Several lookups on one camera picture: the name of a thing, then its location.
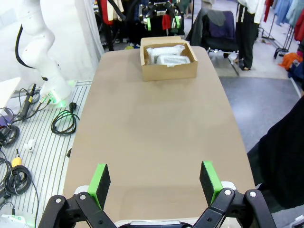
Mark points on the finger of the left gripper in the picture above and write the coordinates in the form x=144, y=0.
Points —
x=177, y=21
x=149, y=23

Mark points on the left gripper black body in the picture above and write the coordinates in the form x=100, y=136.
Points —
x=160, y=6

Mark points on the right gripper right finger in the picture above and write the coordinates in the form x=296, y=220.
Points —
x=210, y=180

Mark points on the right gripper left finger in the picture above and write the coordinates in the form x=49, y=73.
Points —
x=99, y=187

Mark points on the long bubble-wrapped clock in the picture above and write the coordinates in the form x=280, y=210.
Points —
x=164, y=50

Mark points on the bubble-wrapped clock grey face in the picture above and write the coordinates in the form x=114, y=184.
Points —
x=173, y=59

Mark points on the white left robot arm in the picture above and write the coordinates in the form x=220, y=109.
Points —
x=42, y=47

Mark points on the office chair with clothes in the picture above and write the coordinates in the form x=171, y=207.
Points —
x=221, y=40

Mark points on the open brown cardboard box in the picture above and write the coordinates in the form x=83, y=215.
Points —
x=166, y=72

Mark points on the white slatted base platform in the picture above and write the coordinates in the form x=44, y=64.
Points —
x=47, y=154

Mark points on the bystander in striped black trousers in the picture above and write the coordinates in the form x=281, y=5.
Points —
x=247, y=35

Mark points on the person in black sweater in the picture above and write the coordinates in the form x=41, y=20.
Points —
x=285, y=154

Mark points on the small white gadget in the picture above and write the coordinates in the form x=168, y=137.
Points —
x=30, y=145

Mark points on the yellow plug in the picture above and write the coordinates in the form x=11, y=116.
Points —
x=16, y=162

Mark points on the white control box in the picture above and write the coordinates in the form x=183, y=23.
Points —
x=12, y=222

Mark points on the grey-blue hanging garment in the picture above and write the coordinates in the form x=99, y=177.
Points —
x=282, y=9

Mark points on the black clothes rack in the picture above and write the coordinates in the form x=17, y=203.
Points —
x=282, y=50

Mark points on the black handheld device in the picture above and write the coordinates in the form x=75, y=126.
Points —
x=26, y=104

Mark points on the orange cloth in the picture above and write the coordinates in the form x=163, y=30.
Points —
x=289, y=60

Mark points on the red hanging coat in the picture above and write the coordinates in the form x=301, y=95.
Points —
x=299, y=28

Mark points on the white desk panel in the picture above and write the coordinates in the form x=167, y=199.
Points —
x=8, y=90

